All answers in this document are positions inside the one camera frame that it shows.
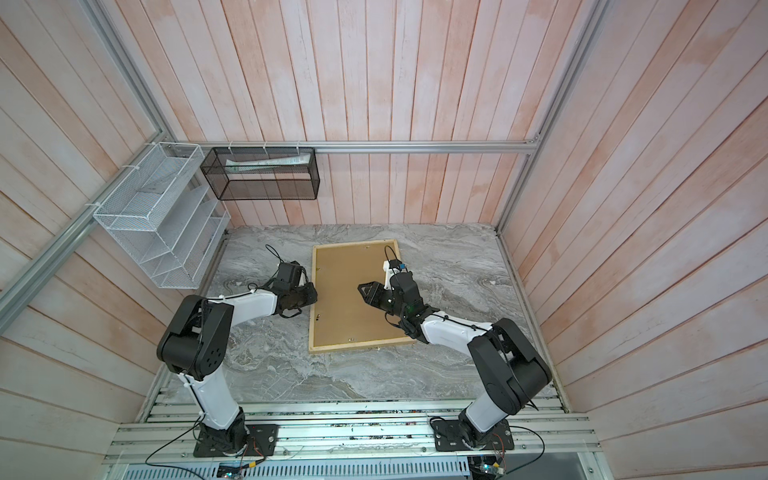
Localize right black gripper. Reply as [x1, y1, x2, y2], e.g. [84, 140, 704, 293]
[359, 281, 408, 321]

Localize brown backing board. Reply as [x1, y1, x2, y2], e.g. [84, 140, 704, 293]
[313, 243, 409, 348]

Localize wooden picture frame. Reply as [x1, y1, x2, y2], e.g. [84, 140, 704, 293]
[308, 239, 416, 355]

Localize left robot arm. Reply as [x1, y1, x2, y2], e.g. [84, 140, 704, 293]
[157, 261, 317, 456]

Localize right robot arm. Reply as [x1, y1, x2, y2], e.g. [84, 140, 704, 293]
[358, 271, 553, 451]

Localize paper in black basket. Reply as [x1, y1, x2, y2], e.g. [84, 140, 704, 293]
[224, 154, 312, 174]

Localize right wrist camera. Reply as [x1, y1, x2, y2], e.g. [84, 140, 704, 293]
[383, 259, 407, 290]

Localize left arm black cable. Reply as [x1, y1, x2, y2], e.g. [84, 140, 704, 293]
[143, 243, 286, 480]

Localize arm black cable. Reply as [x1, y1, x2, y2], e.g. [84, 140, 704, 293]
[143, 243, 286, 480]
[383, 243, 547, 479]

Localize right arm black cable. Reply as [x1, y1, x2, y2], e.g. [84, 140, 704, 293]
[383, 243, 547, 479]

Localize black wire mesh basket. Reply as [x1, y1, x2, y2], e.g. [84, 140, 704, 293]
[201, 146, 321, 201]

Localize white wire mesh shelf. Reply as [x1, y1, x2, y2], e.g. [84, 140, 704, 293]
[94, 143, 230, 290]

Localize aluminium rail platform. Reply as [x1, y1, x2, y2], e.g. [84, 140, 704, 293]
[100, 396, 613, 479]

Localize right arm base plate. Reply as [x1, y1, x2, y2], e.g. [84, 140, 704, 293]
[429, 417, 515, 452]

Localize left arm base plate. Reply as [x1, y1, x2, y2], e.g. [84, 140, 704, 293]
[193, 423, 279, 458]

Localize aluminium frame profile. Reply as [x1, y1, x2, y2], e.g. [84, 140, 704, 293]
[1, 1, 613, 332]

